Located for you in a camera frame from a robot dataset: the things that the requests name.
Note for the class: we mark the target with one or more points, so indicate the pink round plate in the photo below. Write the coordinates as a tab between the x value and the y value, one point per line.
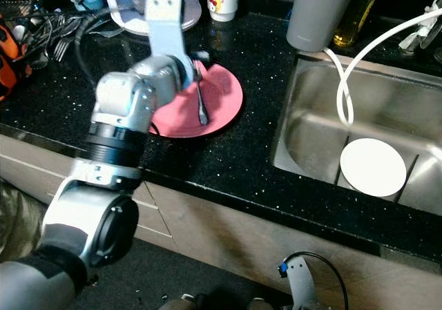
221	92

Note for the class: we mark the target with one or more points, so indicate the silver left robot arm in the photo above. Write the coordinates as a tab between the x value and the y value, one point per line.
90	234

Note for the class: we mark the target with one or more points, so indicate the white kitchen appliance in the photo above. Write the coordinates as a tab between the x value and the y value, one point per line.
131	6

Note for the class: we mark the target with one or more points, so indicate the metal kitchen tap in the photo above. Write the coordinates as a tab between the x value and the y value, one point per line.
418	37

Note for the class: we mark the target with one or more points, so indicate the metal spoon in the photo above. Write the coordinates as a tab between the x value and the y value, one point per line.
202	106

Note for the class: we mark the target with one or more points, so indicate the grey thermos with red sticker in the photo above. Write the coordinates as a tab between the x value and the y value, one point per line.
321	16

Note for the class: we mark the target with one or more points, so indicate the metal fork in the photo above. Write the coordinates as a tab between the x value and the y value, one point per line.
61	46

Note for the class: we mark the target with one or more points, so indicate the yellow oil bottle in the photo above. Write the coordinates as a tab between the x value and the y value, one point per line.
356	16

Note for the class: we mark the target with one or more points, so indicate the orange and black tool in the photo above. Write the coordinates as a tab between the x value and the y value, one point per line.
8	61

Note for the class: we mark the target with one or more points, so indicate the stainless steel sink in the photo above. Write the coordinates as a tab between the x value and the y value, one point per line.
387	110

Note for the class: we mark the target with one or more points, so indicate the beige cabinet front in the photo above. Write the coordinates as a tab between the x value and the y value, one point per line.
248	248

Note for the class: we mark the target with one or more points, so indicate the white round dish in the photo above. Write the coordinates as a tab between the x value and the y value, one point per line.
373	167

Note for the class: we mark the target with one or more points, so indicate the olive green fabric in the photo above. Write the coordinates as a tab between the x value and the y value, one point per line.
17	220

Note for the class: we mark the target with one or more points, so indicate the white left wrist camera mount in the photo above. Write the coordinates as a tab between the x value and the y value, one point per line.
169	27

